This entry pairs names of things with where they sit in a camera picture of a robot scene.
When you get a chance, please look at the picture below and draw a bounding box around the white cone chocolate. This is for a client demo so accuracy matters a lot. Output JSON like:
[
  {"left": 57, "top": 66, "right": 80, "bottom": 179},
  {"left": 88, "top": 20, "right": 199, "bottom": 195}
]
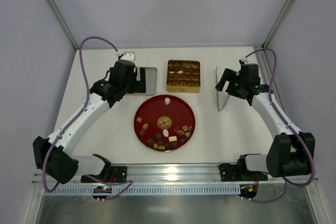
[{"left": 164, "top": 98, "right": 170, "bottom": 105}]

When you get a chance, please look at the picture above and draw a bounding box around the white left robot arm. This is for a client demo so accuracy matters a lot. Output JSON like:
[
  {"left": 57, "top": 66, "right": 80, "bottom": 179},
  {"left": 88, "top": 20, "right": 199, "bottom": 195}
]
[{"left": 33, "top": 59, "right": 146, "bottom": 184}]

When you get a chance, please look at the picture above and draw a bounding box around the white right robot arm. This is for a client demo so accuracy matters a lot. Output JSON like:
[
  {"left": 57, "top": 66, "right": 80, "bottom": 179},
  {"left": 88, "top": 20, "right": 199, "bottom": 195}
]
[{"left": 215, "top": 63, "right": 315, "bottom": 177}]

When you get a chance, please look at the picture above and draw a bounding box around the gold chocolate tin box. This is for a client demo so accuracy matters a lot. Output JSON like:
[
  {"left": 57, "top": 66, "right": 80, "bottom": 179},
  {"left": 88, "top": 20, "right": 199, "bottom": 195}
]
[{"left": 166, "top": 60, "right": 201, "bottom": 93}]

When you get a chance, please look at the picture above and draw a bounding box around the caramel shell chocolate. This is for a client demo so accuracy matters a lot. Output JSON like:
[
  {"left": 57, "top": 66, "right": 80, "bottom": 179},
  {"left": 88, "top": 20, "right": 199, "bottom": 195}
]
[{"left": 182, "top": 125, "right": 189, "bottom": 132}]

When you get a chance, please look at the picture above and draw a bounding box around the brown oval chocolate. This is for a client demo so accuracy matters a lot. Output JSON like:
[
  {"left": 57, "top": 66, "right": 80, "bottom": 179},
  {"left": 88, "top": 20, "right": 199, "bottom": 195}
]
[{"left": 176, "top": 130, "right": 184, "bottom": 136}]

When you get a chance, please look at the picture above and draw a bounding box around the dark grey egg chocolate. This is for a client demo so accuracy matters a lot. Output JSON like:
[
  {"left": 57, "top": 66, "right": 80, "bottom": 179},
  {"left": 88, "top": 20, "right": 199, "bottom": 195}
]
[{"left": 147, "top": 139, "right": 154, "bottom": 146}]

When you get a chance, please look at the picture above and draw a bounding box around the white rectangular chocolate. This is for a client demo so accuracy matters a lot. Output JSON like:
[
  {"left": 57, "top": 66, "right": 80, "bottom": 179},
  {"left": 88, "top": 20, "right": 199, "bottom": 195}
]
[{"left": 169, "top": 136, "right": 177, "bottom": 142}]

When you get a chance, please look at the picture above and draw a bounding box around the silver tin lid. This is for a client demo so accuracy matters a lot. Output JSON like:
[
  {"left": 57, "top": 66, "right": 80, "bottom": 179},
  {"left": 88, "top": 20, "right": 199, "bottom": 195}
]
[{"left": 127, "top": 67, "right": 157, "bottom": 95}]

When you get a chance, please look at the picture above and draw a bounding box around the round red tray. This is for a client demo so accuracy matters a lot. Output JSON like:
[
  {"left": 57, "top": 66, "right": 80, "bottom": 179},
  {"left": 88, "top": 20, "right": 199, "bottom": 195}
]
[{"left": 133, "top": 94, "right": 196, "bottom": 152}]

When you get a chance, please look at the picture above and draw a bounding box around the right side aluminium rail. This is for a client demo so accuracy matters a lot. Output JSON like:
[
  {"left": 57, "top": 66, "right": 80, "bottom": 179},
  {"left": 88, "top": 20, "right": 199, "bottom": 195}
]
[{"left": 255, "top": 50, "right": 286, "bottom": 111}]

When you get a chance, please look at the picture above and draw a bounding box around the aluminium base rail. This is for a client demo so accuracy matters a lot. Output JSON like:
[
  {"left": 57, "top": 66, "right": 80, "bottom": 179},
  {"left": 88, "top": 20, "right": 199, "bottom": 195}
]
[{"left": 33, "top": 162, "right": 320, "bottom": 196}]

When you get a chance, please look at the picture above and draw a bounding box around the right aluminium frame post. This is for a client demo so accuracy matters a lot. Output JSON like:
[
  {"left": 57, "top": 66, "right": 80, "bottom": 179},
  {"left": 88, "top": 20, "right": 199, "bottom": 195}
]
[{"left": 262, "top": 0, "right": 296, "bottom": 48}]

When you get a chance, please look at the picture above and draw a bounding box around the aluminium frame post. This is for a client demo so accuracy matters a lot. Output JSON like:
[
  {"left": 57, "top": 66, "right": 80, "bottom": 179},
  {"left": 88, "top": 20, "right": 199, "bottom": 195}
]
[
  {"left": 46, "top": 0, "right": 79, "bottom": 50},
  {"left": 262, "top": 0, "right": 296, "bottom": 48}
]

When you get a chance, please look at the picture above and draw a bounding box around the left aluminium frame post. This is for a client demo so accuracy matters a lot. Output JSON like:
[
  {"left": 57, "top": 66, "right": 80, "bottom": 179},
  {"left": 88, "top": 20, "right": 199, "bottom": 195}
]
[{"left": 46, "top": 0, "right": 79, "bottom": 50}]

